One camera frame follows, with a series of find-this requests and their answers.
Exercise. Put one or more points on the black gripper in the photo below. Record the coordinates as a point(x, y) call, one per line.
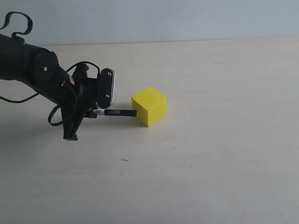
point(79, 98)

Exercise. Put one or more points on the black and white marker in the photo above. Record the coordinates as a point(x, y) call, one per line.
point(116, 112)

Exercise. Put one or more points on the yellow foam cube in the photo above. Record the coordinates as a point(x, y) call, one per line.
point(151, 106)

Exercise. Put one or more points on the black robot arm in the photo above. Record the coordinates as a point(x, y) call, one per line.
point(39, 69)

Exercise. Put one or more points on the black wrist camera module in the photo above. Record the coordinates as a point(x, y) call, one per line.
point(105, 88)

